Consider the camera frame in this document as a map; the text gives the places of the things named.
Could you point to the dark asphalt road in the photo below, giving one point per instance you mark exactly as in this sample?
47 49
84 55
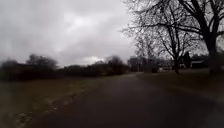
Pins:
126 106

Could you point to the dull grass field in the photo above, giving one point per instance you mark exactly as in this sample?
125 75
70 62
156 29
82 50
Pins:
33 96
186 80

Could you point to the slender bare tree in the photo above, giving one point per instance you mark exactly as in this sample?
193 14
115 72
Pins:
176 65

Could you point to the dark building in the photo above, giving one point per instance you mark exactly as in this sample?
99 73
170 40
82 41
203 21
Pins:
146 65

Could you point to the row of dark bushes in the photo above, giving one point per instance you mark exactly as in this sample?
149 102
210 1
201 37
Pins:
40 68

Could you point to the thick-trunked bare tree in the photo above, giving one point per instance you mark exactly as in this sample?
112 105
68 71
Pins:
212 50

